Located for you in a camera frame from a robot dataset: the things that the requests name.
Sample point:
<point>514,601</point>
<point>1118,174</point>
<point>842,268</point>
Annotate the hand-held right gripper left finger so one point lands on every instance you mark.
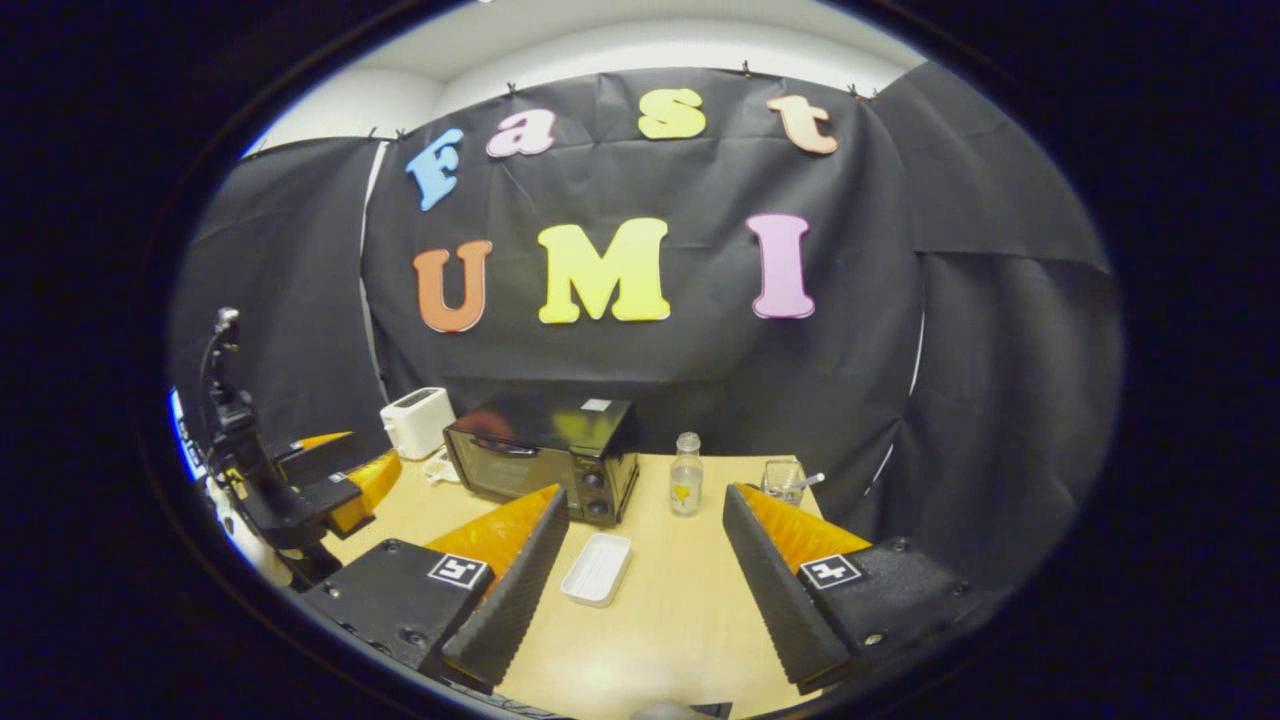
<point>510,600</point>

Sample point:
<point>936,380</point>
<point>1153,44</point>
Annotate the clear glass bottle yellow label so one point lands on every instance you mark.
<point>686,485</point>

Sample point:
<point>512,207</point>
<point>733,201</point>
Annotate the white toaster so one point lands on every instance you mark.
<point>418,422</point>

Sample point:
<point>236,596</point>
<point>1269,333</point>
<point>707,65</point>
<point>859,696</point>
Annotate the computer monitor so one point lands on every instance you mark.
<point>185,440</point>

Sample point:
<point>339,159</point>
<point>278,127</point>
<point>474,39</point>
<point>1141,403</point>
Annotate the clear glass cup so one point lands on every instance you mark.
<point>782,482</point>

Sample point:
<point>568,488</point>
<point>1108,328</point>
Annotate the white side desk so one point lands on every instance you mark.
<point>245,550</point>

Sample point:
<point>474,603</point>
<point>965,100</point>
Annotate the black backdrop cloth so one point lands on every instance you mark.
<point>850,350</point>

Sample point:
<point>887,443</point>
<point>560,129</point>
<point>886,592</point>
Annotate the white divided snack plate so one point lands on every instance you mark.
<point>442,467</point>

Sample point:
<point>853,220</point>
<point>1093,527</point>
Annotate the white rectangular dish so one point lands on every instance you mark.
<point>596,570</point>

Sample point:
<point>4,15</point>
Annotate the black electric oven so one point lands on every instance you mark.
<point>540,420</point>

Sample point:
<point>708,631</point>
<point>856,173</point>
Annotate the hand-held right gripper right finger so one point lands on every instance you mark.
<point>785,600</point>

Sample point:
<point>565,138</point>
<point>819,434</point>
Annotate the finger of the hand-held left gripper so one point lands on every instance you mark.
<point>330,458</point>
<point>375,480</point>

